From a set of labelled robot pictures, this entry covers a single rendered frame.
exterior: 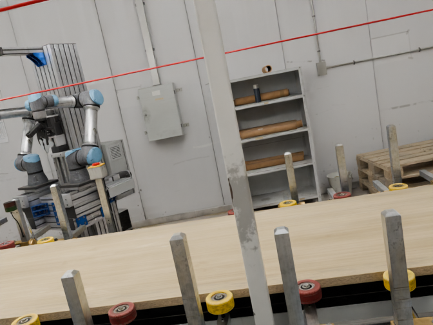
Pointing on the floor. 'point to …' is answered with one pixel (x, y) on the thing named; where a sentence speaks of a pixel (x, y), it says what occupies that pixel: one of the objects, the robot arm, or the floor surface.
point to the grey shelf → (250, 146)
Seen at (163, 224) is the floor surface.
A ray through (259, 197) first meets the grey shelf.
